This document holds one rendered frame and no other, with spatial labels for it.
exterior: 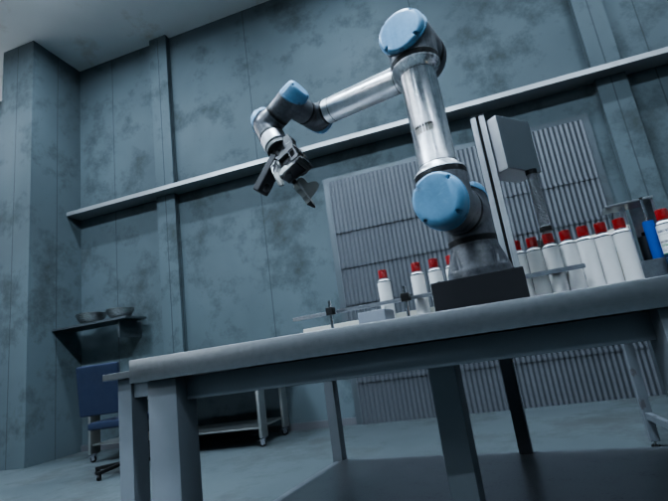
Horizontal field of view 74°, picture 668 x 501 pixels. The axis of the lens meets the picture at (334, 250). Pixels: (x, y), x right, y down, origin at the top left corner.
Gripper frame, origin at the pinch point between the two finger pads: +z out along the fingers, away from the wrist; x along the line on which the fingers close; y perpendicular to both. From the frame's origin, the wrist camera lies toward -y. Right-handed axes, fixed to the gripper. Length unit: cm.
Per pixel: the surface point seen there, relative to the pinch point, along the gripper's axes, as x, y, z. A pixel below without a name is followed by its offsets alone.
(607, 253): 70, 58, 39
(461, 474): 16, -3, 73
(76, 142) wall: 224, -361, -599
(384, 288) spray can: 64, -8, 6
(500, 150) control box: 47, 53, -1
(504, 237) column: 53, 37, 21
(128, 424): 6, -85, 19
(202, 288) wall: 323, -292, -279
